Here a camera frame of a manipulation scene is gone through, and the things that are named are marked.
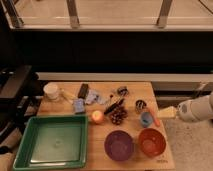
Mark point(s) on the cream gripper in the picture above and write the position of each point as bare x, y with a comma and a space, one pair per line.
167, 113

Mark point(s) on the orange-red bowl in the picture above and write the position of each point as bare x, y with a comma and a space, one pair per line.
151, 142

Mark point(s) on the orange carrot toy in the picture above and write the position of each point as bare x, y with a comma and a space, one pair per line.
155, 119

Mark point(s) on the small blue cup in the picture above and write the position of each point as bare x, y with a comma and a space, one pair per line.
146, 119

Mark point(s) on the wooden board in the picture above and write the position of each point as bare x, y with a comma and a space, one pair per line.
97, 160

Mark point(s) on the dark grape bunch toy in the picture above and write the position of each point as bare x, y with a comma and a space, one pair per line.
118, 115

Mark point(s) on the small dark toy object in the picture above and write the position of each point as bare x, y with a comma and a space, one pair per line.
122, 91

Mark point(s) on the purple bowl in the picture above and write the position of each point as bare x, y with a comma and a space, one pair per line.
119, 145

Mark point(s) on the orange apple toy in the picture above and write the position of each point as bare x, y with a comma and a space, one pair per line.
97, 117

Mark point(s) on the crumpled blue-white cloth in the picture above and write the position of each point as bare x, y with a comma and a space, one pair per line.
93, 96

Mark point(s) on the black rectangular block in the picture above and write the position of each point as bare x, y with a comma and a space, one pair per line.
84, 89

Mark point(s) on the blue sponge block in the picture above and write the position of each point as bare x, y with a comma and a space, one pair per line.
78, 105

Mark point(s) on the white cup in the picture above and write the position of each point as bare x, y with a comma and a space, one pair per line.
52, 91

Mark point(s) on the green plastic tray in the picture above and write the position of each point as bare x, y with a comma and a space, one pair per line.
52, 143

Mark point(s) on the black side stand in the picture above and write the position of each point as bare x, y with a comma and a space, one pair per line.
22, 82

